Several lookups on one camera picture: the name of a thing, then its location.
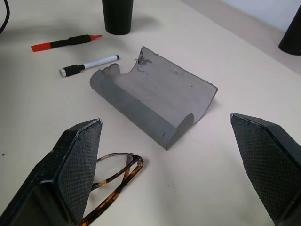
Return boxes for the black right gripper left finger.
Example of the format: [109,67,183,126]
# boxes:
[0,118,103,226]

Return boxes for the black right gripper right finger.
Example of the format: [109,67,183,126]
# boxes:
[229,113,301,226]

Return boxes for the tortoiseshell eyeglasses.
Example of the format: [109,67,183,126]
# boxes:
[81,152,144,226]

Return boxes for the white and black marker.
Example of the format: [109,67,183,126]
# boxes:
[58,55,120,78]

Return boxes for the grey open glasses case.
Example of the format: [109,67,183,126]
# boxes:
[89,46,218,151]

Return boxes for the red and black marker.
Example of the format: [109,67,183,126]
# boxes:
[31,34,103,53]

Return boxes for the black cylindrical object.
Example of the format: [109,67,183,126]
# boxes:
[278,8,301,56]

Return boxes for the black pen holder cup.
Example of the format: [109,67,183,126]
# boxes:
[102,0,135,35]

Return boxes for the black cable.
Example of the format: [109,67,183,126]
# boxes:
[0,0,11,35]

